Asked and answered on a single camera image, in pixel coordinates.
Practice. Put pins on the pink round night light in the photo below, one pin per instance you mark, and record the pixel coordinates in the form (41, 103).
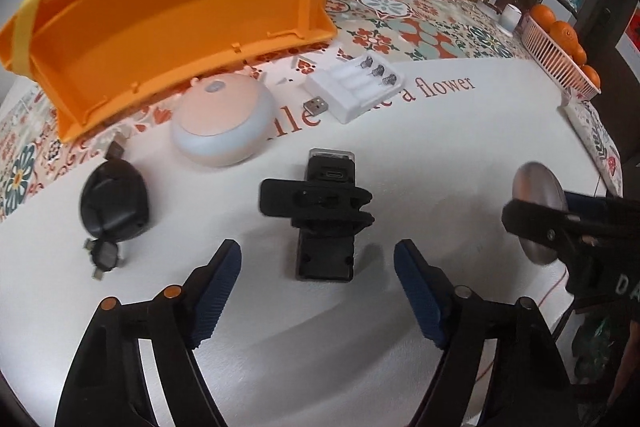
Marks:
(223, 120)

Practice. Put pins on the patterned tile table runner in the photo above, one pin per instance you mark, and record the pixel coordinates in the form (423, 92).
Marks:
(33, 157)

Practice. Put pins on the orange storage box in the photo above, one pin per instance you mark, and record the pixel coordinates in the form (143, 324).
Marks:
(94, 58)

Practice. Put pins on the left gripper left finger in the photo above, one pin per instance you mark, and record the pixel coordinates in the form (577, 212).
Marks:
(106, 385)

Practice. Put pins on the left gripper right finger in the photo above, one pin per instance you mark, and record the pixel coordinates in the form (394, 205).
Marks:
(528, 384)

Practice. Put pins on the black retractable cable reel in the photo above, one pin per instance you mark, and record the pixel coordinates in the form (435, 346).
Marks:
(113, 207)

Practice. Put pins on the small usb dongle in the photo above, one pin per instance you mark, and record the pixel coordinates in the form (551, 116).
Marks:
(315, 106)

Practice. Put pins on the white cup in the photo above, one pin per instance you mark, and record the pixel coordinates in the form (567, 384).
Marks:
(509, 18)

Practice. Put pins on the pink fruit basket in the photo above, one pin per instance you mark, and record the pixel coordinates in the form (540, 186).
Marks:
(555, 62)

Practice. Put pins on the black phone holder clip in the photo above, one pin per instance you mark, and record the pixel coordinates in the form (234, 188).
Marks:
(326, 209)

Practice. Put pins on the white battery charger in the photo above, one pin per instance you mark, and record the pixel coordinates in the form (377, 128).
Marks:
(356, 86)

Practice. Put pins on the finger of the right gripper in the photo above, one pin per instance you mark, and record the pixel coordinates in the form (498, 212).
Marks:
(612, 211)
(547, 234)

